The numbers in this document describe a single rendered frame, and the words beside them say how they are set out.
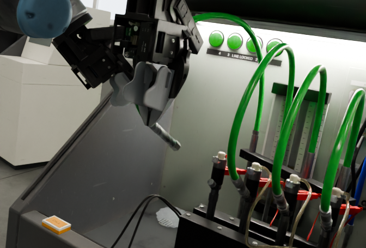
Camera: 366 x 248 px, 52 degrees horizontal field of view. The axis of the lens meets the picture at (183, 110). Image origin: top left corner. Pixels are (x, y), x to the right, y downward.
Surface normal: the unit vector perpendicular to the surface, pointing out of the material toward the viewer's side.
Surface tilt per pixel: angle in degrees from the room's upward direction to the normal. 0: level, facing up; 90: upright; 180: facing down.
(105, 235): 0
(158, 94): 93
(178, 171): 90
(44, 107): 90
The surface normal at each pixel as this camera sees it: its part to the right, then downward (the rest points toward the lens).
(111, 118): 0.84, 0.22
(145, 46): -0.51, 0.07
